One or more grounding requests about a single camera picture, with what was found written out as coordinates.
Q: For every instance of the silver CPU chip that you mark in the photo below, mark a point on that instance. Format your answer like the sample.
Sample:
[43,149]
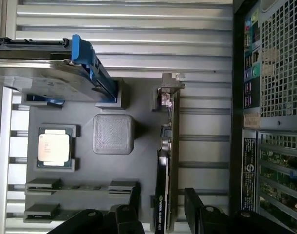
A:
[54,148]

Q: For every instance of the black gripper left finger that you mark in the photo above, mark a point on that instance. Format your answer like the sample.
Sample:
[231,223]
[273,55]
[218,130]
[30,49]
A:
[129,219]

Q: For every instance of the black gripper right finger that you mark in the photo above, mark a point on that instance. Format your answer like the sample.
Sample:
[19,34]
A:
[194,214]

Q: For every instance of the RAM stick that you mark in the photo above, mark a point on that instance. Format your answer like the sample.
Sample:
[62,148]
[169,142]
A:
[41,211]
[43,184]

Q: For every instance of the black open PC case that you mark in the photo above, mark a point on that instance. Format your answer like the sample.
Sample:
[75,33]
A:
[280,92]

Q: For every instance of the grey printed parts rack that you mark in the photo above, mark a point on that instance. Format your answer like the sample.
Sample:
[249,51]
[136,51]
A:
[85,170]

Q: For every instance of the blue card retention clip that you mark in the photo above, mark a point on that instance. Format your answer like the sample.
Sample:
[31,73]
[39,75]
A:
[294,173]

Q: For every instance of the black Nvidia Quadro GPU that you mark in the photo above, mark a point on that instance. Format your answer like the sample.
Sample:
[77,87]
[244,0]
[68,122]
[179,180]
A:
[173,136]

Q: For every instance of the disk drive with blue caddy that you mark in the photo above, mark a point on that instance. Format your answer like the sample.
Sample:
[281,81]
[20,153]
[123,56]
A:
[65,80]

